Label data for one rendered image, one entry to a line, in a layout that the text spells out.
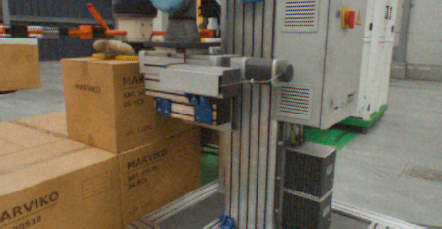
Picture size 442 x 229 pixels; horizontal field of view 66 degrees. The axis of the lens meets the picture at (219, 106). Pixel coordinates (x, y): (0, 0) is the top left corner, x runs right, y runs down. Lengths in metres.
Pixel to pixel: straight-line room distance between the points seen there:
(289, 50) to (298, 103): 0.18
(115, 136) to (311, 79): 0.87
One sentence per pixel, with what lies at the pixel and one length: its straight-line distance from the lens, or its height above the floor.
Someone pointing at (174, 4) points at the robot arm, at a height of 1.17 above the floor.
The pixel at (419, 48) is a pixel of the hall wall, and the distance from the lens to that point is 10.41.
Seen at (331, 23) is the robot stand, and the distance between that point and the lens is 1.15.
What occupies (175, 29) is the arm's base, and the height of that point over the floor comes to 1.09.
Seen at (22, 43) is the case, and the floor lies 0.98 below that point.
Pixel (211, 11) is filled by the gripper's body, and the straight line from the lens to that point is 1.83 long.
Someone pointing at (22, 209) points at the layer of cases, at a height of 0.47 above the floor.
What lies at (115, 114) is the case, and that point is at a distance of 1.54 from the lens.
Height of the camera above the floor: 1.06
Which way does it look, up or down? 12 degrees down
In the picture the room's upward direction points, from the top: 1 degrees clockwise
